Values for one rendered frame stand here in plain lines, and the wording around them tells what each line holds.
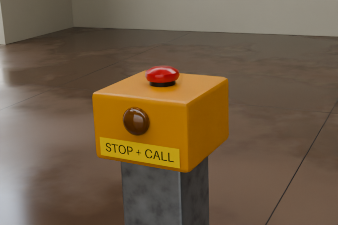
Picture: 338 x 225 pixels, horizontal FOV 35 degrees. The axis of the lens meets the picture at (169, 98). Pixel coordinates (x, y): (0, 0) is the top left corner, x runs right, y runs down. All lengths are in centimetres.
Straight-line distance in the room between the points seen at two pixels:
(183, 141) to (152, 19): 764
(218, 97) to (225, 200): 214
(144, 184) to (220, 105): 13
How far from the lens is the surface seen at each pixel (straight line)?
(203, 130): 60
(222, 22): 776
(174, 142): 57
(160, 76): 60
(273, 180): 299
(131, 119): 57
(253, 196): 280
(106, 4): 854
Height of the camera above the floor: 124
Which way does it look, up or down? 16 degrees down
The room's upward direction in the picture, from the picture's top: 2 degrees counter-clockwise
